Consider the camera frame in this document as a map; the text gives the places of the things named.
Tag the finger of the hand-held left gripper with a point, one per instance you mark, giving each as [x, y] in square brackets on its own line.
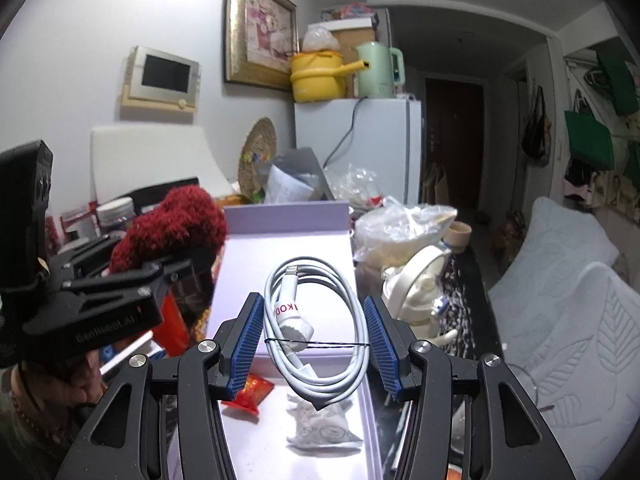
[140, 277]
[92, 255]

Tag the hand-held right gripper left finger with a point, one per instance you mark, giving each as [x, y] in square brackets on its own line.
[242, 345]

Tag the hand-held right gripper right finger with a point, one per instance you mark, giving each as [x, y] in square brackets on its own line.
[382, 345]

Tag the red orange snack packet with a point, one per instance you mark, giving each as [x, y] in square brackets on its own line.
[250, 392]

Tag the red fuzzy sock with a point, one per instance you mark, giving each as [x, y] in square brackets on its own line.
[170, 225]

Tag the white patterned packet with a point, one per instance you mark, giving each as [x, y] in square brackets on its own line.
[325, 425]

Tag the purple gift box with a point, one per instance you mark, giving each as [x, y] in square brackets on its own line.
[310, 240]

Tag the person's left forearm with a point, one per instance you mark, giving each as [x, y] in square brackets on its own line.
[30, 445]

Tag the person's left hand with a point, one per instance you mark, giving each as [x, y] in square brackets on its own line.
[87, 380]

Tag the group of spice jars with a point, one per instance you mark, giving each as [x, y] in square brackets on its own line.
[115, 215]

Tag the red plastic container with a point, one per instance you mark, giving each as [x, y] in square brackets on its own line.
[175, 325]

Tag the white character teapot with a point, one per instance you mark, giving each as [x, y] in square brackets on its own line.
[415, 285]

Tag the black printed box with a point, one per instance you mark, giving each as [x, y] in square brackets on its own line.
[150, 192]

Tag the white plastic bag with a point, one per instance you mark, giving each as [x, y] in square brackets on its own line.
[400, 232]

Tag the beige wooden cup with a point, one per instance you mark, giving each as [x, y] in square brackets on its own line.
[460, 235]

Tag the round woven trivet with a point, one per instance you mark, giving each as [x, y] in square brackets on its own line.
[257, 155]

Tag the grey paper bag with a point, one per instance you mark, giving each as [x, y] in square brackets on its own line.
[297, 175]

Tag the white fridge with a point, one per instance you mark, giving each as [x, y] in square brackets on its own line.
[380, 150]

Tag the large leaf pattern cushion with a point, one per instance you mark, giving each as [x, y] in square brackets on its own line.
[590, 350]

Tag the dark wooden door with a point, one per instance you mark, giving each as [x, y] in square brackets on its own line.
[452, 145]

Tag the dark hanging bag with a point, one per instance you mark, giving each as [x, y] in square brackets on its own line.
[536, 130]

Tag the yellow pot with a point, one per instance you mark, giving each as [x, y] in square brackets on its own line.
[320, 77]

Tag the green electric kettle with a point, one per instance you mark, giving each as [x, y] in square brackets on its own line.
[377, 70]

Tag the gold framed picture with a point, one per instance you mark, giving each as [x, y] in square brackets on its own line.
[260, 25]

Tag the green tote bag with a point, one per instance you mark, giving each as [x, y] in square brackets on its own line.
[589, 140]
[634, 162]
[620, 82]

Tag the clear plastic bag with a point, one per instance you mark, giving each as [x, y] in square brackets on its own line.
[320, 39]

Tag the cardboard box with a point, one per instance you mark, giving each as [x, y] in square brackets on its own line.
[350, 35]

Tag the wall intercom panel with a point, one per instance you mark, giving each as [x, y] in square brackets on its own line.
[162, 76]

